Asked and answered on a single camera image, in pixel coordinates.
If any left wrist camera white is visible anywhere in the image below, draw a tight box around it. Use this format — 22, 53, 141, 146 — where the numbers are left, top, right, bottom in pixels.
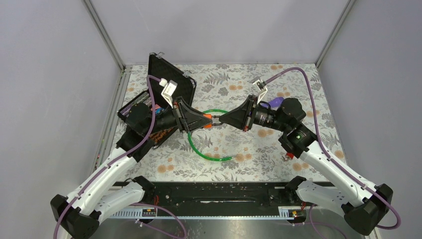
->
159, 78, 178, 108

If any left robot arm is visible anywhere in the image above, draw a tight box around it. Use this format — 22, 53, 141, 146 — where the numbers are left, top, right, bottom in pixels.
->
50, 97, 212, 239

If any purple cable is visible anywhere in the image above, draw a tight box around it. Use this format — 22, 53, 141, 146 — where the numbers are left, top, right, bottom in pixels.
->
263, 67, 402, 238
52, 74, 189, 239

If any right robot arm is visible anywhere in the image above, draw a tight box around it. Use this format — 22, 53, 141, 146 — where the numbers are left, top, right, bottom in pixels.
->
219, 95, 393, 236

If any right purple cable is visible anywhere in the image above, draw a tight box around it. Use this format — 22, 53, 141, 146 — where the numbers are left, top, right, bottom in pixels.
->
263, 67, 402, 238

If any black poker chip case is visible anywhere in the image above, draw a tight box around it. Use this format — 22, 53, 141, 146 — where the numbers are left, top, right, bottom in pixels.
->
117, 52, 197, 148

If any blue round chip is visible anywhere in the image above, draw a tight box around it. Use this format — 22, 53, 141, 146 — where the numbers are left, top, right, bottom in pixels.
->
155, 106, 165, 114

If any orange black padlock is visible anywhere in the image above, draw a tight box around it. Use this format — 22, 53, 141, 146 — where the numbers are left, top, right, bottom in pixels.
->
203, 114, 223, 128

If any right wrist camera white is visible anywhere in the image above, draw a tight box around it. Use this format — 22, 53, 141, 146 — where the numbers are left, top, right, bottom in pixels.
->
252, 76, 268, 103

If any purple cylindrical handle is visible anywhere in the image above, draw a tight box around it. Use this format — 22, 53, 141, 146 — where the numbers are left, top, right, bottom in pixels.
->
268, 97, 284, 110

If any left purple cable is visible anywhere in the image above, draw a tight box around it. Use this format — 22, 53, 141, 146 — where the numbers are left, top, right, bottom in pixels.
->
52, 74, 189, 239

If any black mounting base plate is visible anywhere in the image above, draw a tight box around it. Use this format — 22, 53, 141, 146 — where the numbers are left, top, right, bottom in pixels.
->
112, 180, 353, 218

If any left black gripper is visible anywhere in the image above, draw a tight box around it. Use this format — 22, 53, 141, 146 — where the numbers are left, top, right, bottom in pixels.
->
145, 97, 213, 136

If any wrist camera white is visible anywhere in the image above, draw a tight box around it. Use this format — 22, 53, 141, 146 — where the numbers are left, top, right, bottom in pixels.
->
252, 76, 268, 103
159, 78, 178, 108

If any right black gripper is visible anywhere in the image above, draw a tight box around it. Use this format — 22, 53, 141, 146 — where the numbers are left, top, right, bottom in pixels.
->
219, 95, 289, 132

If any green cable lock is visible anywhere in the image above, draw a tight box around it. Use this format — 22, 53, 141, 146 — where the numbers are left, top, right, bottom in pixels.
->
187, 109, 238, 163

